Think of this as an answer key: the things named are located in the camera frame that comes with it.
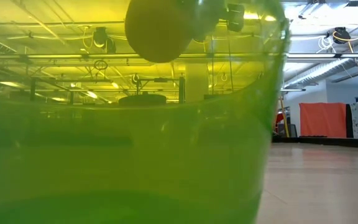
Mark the green translucent bowl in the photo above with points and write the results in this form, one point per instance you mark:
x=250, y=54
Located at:
x=104, y=171

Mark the orange-red cloth panel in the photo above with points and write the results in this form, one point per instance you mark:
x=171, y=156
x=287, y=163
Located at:
x=322, y=119

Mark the silver ventilation duct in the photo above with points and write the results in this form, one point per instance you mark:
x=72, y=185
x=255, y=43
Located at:
x=322, y=71

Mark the orange-red opaque bowl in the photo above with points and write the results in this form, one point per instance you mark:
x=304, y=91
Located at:
x=158, y=31

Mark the white building column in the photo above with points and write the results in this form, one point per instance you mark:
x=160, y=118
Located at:
x=196, y=82

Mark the red storage bins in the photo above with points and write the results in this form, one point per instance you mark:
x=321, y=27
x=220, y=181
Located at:
x=280, y=118

